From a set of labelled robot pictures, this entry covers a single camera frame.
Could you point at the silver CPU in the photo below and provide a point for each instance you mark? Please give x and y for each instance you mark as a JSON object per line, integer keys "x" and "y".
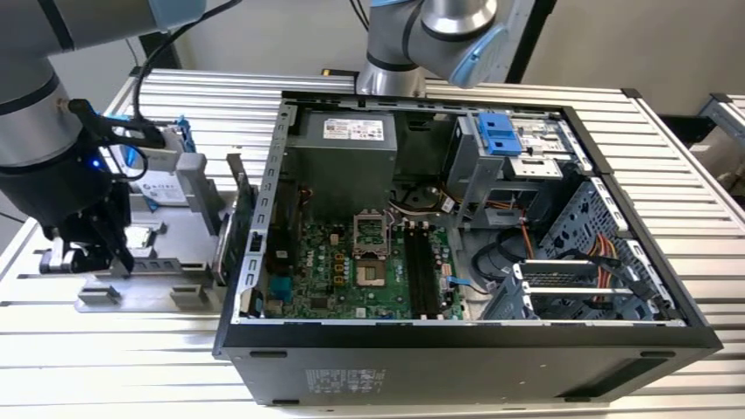
{"x": 142, "y": 238}

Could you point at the blue plastic drive latch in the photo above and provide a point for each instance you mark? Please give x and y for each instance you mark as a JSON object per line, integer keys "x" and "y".
{"x": 497, "y": 135}

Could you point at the CPU socket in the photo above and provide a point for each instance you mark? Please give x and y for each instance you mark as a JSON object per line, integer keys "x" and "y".
{"x": 370, "y": 274}

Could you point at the black vertical post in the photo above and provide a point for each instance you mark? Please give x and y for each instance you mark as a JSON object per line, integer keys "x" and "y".
{"x": 170, "y": 61}
{"x": 535, "y": 43}

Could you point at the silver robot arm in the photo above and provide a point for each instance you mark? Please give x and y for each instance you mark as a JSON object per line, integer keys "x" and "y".
{"x": 34, "y": 109}

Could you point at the grey parts rack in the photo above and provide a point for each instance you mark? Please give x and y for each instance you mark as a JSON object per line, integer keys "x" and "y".
{"x": 174, "y": 244}

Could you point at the black PC case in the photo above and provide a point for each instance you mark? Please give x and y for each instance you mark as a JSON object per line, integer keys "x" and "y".
{"x": 406, "y": 371}

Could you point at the green motherboard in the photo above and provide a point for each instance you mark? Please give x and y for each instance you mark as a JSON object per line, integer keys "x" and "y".
{"x": 314, "y": 279}

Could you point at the disk bay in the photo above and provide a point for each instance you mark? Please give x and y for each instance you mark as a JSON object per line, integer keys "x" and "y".
{"x": 558, "y": 277}

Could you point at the yellow tipped black bar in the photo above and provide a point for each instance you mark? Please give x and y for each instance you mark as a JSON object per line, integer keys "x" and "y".
{"x": 337, "y": 71}

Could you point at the grey power supply unit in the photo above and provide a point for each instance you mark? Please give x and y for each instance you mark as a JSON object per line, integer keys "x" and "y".
{"x": 342, "y": 174}

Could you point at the locking lever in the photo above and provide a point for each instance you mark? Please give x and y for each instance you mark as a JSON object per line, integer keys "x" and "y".
{"x": 386, "y": 238}

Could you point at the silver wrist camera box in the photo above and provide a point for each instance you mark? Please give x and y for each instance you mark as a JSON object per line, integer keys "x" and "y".
{"x": 160, "y": 159}

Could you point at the black round speaker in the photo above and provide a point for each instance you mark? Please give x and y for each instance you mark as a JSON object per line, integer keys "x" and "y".
{"x": 419, "y": 197}

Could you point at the aluminium side table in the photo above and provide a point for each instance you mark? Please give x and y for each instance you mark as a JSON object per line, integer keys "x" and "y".
{"x": 723, "y": 109}

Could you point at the black RAM slot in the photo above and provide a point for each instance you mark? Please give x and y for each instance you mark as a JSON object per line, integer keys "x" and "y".
{"x": 415, "y": 270}
{"x": 429, "y": 270}

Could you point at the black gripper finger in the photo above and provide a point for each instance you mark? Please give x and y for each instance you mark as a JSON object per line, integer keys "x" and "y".
{"x": 113, "y": 235}
{"x": 78, "y": 231}

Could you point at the hard disk in blue carrier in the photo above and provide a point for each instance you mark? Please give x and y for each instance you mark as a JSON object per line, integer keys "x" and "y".
{"x": 168, "y": 192}

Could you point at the grey metal drive cage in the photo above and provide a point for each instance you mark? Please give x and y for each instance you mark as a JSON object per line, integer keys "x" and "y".
{"x": 535, "y": 168}

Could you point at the green graphics card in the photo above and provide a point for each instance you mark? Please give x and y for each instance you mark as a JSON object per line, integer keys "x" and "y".
{"x": 241, "y": 227}

